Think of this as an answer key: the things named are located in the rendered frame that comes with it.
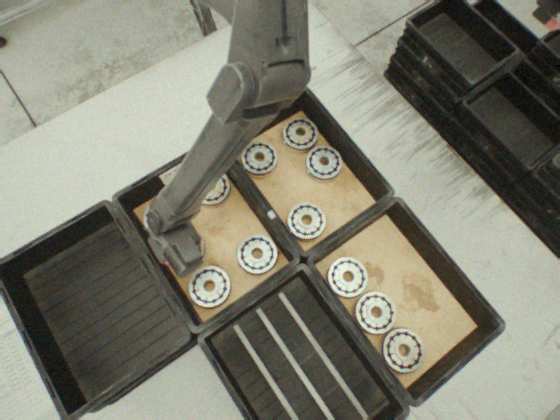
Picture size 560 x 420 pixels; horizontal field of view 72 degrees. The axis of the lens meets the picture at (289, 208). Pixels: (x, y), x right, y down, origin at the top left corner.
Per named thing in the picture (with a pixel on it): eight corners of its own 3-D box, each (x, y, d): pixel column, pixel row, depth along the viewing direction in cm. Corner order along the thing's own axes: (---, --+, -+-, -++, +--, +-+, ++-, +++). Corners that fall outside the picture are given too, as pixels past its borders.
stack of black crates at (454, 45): (375, 86, 203) (404, 19, 160) (416, 60, 210) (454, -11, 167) (427, 141, 194) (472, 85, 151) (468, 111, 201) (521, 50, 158)
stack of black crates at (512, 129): (428, 141, 194) (460, 101, 162) (469, 111, 201) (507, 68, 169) (485, 200, 185) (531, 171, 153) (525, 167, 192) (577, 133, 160)
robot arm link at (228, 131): (295, 41, 45) (223, 48, 39) (320, 80, 45) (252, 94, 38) (184, 196, 78) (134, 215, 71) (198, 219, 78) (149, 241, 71)
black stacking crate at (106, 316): (19, 275, 98) (-11, 266, 87) (125, 212, 104) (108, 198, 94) (90, 415, 88) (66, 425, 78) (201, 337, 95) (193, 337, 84)
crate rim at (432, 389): (302, 261, 93) (303, 259, 91) (395, 196, 100) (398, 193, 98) (410, 409, 84) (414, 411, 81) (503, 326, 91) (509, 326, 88)
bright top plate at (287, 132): (275, 129, 110) (275, 128, 110) (303, 112, 113) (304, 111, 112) (296, 155, 108) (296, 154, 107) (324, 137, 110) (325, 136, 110)
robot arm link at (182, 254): (190, 191, 74) (150, 206, 69) (223, 238, 72) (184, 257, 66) (177, 222, 83) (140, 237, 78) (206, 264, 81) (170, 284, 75)
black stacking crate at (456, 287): (300, 269, 102) (304, 260, 91) (384, 209, 109) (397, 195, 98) (396, 401, 93) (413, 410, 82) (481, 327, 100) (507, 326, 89)
